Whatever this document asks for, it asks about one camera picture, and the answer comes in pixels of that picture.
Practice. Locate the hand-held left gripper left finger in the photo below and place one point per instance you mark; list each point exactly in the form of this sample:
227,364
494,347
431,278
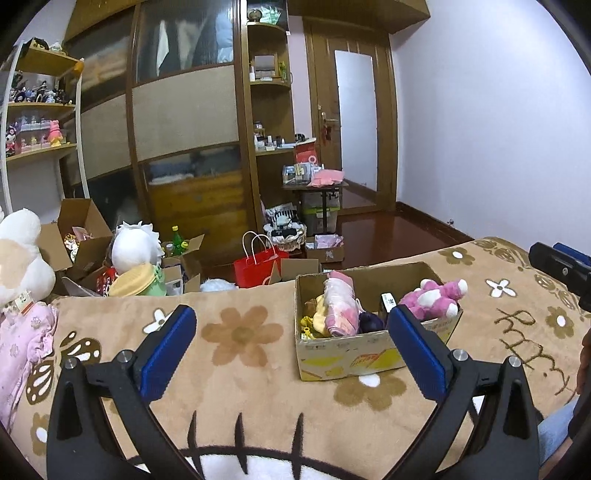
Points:
166,355

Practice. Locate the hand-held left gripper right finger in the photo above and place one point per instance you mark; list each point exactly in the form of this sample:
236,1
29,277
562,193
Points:
420,355

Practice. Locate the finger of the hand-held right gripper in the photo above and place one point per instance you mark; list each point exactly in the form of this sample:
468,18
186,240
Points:
575,255
568,281

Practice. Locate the small purple plush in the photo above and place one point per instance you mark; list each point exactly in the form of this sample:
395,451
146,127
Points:
371,323

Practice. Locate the pink bear plush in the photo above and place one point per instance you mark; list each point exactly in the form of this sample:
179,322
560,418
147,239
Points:
431,297

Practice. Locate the pink round striped plush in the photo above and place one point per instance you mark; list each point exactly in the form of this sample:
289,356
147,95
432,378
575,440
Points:
341,304

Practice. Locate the yellow plush toy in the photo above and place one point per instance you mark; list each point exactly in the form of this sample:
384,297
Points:
316,318

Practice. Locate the small black box white label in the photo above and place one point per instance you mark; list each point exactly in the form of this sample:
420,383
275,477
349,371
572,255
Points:
388,302

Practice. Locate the brown flower printed blanket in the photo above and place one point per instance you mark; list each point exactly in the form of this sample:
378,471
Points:
240,369

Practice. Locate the yellow lidded green container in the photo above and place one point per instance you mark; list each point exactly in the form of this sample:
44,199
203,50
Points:
136,281

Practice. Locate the white fluffy item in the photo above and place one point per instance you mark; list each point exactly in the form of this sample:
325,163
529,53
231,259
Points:
217,285

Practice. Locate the small cardboard box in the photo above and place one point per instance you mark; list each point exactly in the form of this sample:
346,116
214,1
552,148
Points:
191,267

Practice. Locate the red snack box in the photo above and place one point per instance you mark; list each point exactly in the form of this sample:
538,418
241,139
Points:
105,281

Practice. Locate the white haired plush doll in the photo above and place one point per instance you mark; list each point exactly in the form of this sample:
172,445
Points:
136,249

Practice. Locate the green bottle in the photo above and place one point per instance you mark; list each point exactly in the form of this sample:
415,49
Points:
177,242

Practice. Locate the red paper bag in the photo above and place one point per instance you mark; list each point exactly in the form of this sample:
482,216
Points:
256,274

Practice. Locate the large open cardboard box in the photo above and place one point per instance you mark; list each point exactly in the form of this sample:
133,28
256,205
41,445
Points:
90,251

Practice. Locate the low box with pink items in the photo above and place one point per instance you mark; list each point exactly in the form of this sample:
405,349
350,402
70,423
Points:
328,251

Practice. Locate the pink floral cloth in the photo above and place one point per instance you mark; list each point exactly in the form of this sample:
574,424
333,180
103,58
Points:
23,360

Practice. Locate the flat cardboard box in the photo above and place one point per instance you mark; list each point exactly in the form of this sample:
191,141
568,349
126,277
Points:
300,270

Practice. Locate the person's blue jeans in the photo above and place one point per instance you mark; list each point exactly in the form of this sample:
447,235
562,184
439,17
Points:
556,429

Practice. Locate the basket with black white cloth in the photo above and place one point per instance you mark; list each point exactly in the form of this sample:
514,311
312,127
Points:
284,228

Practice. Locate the white flower plush cushion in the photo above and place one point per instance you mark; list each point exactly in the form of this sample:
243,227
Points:
21,258

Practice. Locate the clear storage bin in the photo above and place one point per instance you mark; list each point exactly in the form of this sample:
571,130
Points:
316,214

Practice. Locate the small side table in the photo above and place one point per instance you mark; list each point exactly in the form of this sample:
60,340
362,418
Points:
325,198

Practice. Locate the pink folded cloth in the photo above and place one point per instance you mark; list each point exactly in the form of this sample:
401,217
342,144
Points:
328,177

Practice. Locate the red gift box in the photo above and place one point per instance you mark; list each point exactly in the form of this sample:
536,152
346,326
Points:
305,152

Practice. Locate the wooden wardrobe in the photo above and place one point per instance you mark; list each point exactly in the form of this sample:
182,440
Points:
184,115

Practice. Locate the pink figure toy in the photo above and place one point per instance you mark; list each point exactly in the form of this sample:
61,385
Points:
55,134

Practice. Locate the row of pink display boxes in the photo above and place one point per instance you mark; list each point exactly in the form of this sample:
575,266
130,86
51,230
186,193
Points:
30,136

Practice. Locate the wooden door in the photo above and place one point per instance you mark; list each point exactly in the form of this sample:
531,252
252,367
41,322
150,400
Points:
321,83

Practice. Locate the row of dark figurines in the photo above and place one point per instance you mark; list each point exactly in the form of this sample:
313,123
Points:
39,92

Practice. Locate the wooden wall shelf unit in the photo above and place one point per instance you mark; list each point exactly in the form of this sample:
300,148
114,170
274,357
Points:
41,152

